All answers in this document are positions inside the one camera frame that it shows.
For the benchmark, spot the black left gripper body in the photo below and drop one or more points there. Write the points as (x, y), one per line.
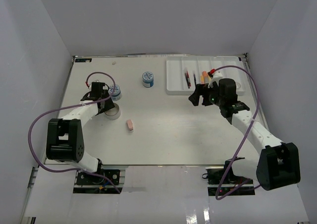
(108, 103)

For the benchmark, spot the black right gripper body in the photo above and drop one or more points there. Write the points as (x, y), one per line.
(213, 94)

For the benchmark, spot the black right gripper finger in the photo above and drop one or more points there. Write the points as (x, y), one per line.
(195, 98)
(199, 89)

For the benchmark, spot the orange marker pen body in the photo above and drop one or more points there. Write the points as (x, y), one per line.
(205, 75)

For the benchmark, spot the red gel pen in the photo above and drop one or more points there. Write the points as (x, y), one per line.
(185, 76)

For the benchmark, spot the large clear tape roll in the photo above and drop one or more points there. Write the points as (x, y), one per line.
(113, 113)

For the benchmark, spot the small clear tape roll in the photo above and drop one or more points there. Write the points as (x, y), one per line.
(238, 86)

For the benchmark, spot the pink correction tape dispenser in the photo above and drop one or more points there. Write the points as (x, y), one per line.
(130, 125)

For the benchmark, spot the blue jar with label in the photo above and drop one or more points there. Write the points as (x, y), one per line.
(148, 79)

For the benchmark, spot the orange capped pink highlighter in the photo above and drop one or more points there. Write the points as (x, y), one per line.
(202, 79)

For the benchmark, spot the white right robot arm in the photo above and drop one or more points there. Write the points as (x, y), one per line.
(278, 164)

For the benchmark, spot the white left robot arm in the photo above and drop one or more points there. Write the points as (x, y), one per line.
(65, 141)

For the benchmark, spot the white divided organizer tray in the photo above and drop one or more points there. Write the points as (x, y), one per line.
(176, 65)

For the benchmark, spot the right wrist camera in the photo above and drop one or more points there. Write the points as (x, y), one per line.
(216, 77)

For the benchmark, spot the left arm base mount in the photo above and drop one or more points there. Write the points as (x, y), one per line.
(111, 182)

